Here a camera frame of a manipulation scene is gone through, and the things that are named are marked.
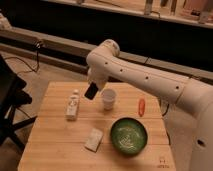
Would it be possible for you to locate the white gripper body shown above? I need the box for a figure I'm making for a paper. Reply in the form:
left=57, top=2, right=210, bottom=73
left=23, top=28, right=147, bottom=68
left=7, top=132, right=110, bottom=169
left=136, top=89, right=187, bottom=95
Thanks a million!
left=87, top=68, right=108, bottom=91

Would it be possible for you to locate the black rectangular eraser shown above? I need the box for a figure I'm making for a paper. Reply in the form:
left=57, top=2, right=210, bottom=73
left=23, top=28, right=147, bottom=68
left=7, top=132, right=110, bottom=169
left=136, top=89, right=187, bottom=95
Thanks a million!
left=84, top=83, right=98, bottom=100

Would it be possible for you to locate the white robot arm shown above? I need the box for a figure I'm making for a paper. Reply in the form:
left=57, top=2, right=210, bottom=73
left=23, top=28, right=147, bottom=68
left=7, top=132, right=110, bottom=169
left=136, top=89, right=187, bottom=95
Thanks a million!
left=85, top=39, right=213, bottom=171

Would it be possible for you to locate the green ceramic bowl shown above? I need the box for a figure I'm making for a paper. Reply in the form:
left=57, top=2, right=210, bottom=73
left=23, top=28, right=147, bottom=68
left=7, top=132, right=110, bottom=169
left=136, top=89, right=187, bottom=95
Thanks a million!
left=110, top=117, right=148, bottom=156

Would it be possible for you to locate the white plastic bottle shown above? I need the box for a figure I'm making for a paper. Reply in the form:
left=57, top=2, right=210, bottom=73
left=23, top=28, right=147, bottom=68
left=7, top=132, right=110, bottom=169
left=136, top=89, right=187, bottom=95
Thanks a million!
left=66, top=89, right=80, bottom=121

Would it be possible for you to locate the orange carrot toy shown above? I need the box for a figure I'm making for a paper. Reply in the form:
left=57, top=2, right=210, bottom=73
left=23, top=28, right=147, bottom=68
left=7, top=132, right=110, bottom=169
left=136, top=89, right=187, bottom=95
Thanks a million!
left=138, top=98, right=145, bottom=117

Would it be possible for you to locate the wooden table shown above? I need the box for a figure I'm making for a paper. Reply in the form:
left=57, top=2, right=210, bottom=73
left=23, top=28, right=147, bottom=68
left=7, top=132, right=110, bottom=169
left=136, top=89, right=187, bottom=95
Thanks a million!
left=18, top=82, right=176, bottom=171

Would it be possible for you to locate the black office chair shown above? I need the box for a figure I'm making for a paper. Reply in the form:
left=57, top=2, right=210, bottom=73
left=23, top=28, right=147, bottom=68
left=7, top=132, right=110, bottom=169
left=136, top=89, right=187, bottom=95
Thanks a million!
left=0, top=54, right=36, bottom=150

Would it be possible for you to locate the black floor cable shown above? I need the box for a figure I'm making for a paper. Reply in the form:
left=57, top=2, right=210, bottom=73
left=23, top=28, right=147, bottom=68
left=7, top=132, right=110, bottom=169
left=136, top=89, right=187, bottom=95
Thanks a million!
left=3, top=40, right=44, bottom=75

